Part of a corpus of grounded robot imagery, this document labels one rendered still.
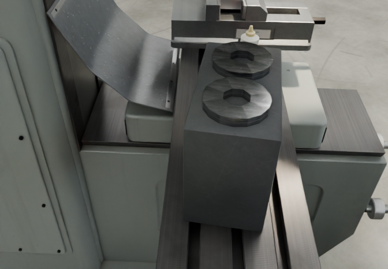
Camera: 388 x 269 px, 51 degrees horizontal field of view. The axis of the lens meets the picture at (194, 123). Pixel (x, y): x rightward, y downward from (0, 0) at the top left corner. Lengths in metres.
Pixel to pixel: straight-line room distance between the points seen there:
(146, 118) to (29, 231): 0.52
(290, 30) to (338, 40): 2.19
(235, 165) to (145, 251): 0.92
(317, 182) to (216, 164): 0.64
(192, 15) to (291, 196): 0.53
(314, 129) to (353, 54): 2.09
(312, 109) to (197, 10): 0.38
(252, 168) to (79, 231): 0.82
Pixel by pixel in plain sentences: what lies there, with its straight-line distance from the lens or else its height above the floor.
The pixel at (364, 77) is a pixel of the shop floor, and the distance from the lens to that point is 2.85.
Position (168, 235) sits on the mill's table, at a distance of 0.62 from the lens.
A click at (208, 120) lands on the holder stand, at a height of 1.13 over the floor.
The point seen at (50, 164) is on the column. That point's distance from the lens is 1.07.
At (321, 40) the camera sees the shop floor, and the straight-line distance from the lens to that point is 3.17.
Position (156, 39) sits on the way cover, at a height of 0.89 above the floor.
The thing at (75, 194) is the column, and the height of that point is 0.59.
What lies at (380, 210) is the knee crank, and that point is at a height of 0.55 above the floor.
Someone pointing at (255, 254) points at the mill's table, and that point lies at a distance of 0.61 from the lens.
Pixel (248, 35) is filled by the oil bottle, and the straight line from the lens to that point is 0.90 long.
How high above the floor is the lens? 1.46
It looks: 41 degrees down
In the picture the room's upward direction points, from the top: 1 degrees clockwise
